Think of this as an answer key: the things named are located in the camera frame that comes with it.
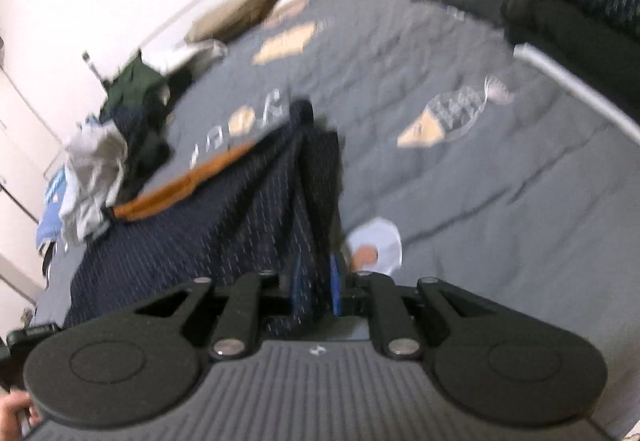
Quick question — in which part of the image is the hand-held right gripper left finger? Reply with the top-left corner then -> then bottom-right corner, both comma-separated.
135,253 -> 303,362

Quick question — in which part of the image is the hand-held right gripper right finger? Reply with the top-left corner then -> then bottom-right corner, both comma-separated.
329,254 -> 502,362

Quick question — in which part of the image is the navy patterned garment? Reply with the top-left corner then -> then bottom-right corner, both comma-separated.
65,98 -> 347,338

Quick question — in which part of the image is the person's left hand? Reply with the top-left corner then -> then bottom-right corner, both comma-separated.
0,393 -> 40,431

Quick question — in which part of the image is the blue printed cloth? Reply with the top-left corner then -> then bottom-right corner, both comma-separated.
36,171 -> 68,254

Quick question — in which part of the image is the orange-brown cloth strip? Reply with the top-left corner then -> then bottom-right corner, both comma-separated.
114,141 -> 257,222

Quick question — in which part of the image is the grey quilted bedspread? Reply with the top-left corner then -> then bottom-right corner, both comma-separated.
40,0 -> 640,422

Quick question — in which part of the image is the dark crumpled garment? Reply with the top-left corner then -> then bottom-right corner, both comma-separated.
112,106 -> 174,192

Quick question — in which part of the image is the white wardrobe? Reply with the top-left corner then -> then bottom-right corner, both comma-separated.
0,36 -> 66,302

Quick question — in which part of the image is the white pillow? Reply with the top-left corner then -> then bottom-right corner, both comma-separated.
150,41 -> 228,72

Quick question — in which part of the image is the dark green garment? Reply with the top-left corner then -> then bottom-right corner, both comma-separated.
102,56 -> 172,114

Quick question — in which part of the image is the grey stand pole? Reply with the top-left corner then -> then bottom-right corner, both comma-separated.
82,51 -> 109,85

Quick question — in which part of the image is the brown pillow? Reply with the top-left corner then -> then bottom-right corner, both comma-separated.
187,0 -> 311,44

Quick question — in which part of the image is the black folded garment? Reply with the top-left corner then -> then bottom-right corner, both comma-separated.
502,0 -> 640,112

